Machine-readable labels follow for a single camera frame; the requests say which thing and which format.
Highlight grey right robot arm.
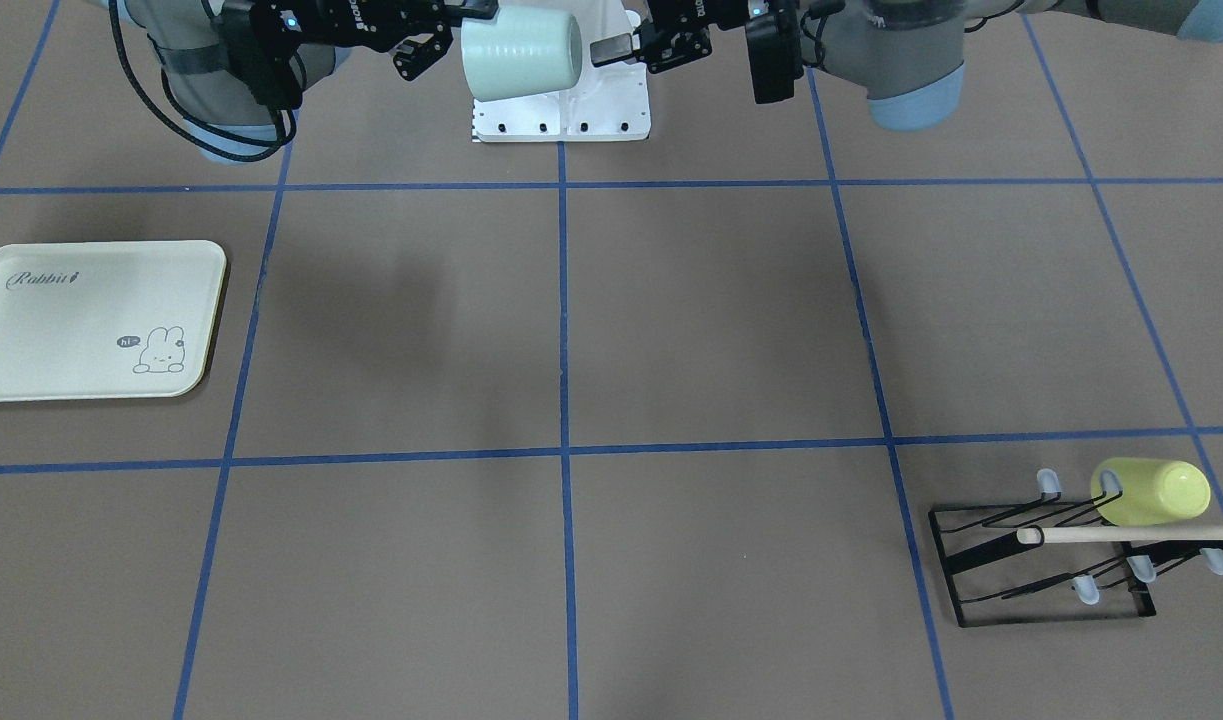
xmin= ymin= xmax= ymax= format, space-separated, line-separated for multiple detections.
xmin=102 ymin=1 xmax=500 ymax=164

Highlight wooden rack handle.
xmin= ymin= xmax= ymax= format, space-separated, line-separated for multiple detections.
xmin=1014 ymin=524 xmax=1223 ymax=546

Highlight yellow cup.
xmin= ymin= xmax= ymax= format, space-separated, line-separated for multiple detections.
xmin=1090 ymin=457 xmax=1213 ymax=527

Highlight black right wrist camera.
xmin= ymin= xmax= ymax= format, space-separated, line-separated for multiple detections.
xmin=216 ymin=15 xmax=305 ymax=111

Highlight black wire cup rack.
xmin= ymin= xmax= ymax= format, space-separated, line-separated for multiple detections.
xmin=927 ymin=468 xmax=1223 ymax=628

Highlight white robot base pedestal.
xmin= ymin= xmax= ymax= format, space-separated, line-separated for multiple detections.
xmin=471 ymin=1 xmax=652 ymax=143

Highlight light green cup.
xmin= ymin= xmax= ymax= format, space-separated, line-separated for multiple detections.
xmin=460 ymin=5 xmax=583 ymax=101

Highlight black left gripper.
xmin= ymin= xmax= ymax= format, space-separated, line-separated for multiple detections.
xmin=589 ymin=1 xmax=772 ymax=75

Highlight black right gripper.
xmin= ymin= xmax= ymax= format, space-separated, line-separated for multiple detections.
xmin=221 ymin=0 xmax=500 ymax=82

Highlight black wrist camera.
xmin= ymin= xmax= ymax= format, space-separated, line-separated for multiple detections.
xmin=216 ymin=15 xmax=305 ymax=111
xmin=744 ymin=2 xmax=804 ymax=104

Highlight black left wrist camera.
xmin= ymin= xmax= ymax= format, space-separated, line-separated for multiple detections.
xmin=744 ymin=2 xmax=804 ymax=104

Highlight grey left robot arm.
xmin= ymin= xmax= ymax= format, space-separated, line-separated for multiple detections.
xmin=589 ymin=1 xmax=1223 ymax=132

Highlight white rabbit tray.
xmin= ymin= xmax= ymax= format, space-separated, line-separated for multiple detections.
xmin=0 ymin=240 xmax=227 ymax=403

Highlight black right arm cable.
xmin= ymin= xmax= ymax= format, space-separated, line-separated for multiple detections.
xmin=109 ymin=0 xmax=297 ymax=163

